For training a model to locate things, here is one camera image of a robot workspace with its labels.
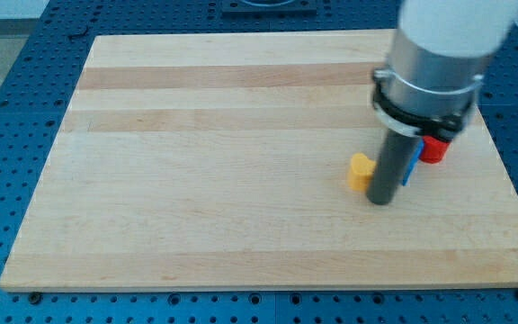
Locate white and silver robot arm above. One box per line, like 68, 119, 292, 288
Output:
373, 0, 518, 144

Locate wooden board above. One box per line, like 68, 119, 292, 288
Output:
0, 30, 518, 293

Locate yellow heart block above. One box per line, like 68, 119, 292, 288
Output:
347, 153, 376, 192

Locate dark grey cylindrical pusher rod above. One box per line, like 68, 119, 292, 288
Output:
366, 130, 421, 205

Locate blue block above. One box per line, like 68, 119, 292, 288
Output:
401, 140, 424, 186

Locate red cylinder block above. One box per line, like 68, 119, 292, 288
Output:
419, 136, 450, 164

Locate dark mount plate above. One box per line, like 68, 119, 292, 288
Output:
219, 0, 317, 16

